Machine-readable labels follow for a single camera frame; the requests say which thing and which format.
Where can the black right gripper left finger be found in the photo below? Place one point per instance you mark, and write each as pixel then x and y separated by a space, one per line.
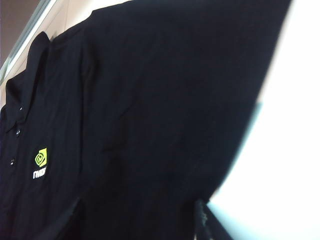
pixel 72 222

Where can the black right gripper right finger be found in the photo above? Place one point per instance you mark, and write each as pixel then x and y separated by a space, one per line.
pixel 207 225

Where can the black polo T-shirt green logo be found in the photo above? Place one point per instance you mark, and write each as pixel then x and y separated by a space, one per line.
pixel 150 112

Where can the beige desk divider panel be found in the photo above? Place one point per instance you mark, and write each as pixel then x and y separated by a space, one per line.
pixel 12 15

